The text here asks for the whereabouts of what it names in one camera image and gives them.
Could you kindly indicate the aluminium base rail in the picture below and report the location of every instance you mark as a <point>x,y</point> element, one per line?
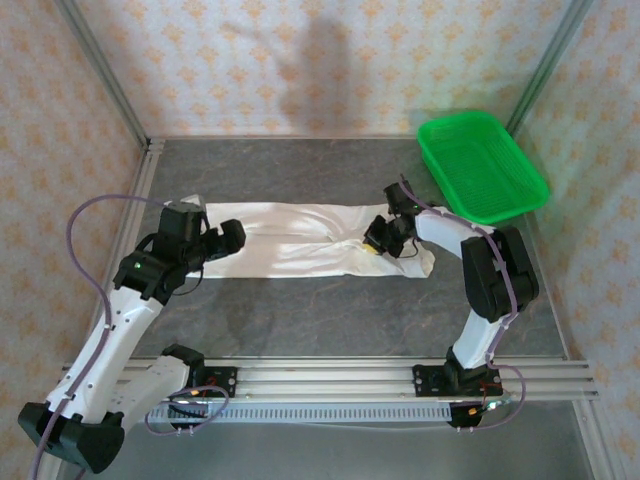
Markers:
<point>325,380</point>

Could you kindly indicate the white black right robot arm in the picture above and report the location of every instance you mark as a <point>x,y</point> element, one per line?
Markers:
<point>445,230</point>

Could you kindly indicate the white t-shirt with black print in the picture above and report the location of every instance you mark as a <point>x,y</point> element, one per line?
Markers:
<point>300,250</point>

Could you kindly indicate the aluminium frame post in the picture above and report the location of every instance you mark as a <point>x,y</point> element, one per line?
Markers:
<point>548,62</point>
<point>103,70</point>

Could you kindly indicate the green plastic basket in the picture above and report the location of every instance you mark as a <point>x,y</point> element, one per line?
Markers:
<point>480,165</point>

